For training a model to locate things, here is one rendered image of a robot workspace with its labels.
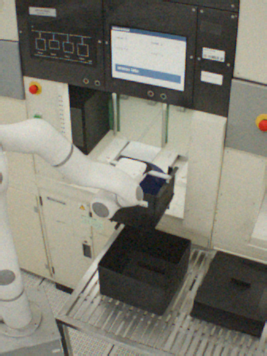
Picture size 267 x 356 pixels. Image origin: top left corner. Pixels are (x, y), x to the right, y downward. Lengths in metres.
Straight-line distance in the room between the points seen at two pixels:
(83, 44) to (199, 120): 0.52
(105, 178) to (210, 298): 0.64
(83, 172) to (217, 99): 0.56
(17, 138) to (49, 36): 0.67
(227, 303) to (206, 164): 0.52
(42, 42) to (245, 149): 0.89
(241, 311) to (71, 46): 1.18
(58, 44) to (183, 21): 0.52
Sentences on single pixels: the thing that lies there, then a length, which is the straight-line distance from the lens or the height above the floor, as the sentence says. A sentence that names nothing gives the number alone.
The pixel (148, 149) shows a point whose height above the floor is 1.27.
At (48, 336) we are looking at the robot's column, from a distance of 1.82.
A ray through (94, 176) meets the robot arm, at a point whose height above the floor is 1.39.
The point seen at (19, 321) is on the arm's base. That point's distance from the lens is 1.81.
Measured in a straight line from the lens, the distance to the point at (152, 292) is 1.76.
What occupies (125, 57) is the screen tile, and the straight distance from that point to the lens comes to 1.76.
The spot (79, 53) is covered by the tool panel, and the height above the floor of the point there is 1.55.
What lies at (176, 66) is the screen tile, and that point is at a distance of 1.70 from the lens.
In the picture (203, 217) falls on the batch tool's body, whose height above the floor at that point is 0.95.
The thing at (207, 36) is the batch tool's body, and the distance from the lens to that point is 1.62.
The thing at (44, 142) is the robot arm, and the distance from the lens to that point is 1.33.
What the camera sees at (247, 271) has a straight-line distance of 1.90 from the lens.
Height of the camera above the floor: 2.27
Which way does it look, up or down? 38 degrees down
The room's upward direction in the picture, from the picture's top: straight up
